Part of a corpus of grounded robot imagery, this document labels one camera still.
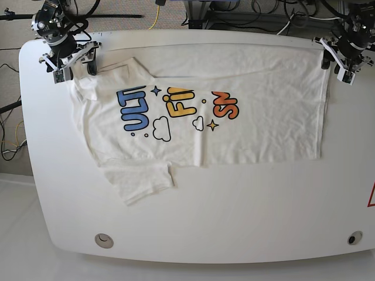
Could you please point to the black tripod stand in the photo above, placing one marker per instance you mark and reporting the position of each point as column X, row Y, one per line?
column 17, row 16

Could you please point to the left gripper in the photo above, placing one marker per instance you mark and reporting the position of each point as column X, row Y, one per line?
column 346, row 51

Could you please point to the grey metal frame base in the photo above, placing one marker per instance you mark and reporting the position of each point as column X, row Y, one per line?
column 263, row 16

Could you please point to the red triangle warning sticker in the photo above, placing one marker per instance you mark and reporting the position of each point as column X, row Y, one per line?
column 371, row 202

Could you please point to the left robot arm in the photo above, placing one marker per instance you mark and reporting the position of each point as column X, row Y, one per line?
column 358, row 16

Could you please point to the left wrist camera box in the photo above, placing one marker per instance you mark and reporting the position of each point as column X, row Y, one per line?
column 346, row 76

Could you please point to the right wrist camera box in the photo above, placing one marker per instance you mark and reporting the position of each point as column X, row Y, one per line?
column 62, row 75

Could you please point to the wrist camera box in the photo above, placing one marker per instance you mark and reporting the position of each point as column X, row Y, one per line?
column 62, row 75
column 346, row 76

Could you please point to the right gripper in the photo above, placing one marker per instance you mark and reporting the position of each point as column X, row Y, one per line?
column 65, row 52

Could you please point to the white printed T-shirt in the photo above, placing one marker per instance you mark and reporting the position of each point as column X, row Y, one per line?
column 140, row 118

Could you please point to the right table cable grommet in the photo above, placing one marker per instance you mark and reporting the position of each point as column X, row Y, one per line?
column 355, row 238

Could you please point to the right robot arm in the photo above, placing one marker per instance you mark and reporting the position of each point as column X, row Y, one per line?
column 67, row 38

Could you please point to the left table cable grommet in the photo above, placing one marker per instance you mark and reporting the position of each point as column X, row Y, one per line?
column 104, row 241

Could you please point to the table cable grommet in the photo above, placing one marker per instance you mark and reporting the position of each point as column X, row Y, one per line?
column 355, row 238
column 104, row 241

